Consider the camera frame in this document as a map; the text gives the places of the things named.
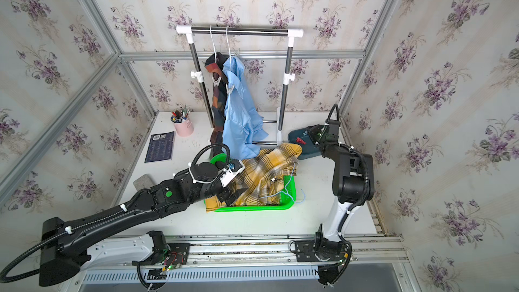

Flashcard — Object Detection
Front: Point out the red clothespin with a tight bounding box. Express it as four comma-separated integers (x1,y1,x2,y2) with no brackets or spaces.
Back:
296,137,306,145

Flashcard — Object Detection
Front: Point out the yellow plaid shirt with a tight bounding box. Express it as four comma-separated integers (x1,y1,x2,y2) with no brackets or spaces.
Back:
204,142,303,213

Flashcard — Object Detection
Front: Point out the light blue wire hanger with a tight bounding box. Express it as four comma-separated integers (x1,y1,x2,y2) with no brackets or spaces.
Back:
260,169,306,210

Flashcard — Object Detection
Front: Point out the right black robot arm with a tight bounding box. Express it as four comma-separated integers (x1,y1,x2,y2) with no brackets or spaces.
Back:
308,104,374,252

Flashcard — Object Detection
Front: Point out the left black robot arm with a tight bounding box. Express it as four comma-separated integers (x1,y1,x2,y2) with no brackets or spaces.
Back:
1,143,245,287

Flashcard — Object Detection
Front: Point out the white hanger of blue shirt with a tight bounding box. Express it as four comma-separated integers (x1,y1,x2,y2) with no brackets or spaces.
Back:
225,26,234,57

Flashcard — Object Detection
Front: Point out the white hanger of dark shirt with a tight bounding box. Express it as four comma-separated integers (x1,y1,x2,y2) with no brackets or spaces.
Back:
209,26,218,63

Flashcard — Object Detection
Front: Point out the dark teal plastic bin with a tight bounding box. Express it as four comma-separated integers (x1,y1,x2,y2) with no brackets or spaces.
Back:
288,128,321,160

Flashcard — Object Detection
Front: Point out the green plastic basket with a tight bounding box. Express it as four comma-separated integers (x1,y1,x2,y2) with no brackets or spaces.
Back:
203,153,297,213

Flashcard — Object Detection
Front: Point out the light blue shirt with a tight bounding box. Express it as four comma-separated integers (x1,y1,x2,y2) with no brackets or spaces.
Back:
222,55,268,160

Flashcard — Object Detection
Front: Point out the pink pen cup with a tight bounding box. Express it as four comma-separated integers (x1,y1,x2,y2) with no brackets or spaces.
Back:
170,106,194,137

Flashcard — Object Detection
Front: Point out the dark blue booklet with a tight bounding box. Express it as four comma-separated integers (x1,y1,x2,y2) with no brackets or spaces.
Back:
145,131,176,163

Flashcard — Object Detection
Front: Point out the grey sponge block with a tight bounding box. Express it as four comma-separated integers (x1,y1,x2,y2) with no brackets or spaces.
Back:
133,174,155,191

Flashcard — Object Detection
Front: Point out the white clothespin on dark shirt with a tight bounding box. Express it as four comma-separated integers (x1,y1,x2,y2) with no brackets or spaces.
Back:
212,73,222,87

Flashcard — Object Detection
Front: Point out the dark plaid shirt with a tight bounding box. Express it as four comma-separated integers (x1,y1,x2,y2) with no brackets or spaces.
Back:
205,52,228,144

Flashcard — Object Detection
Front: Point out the metal clothes rack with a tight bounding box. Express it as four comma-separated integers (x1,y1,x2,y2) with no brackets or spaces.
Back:
175,25,304,146

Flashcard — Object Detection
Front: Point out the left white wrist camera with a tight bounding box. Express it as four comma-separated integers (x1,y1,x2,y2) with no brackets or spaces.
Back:
220,159,245,188

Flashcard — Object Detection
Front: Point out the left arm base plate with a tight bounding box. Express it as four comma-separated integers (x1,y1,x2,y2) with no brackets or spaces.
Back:
133,242,191,270

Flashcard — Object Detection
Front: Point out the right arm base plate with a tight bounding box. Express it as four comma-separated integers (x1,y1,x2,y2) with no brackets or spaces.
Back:
289,239,349,262

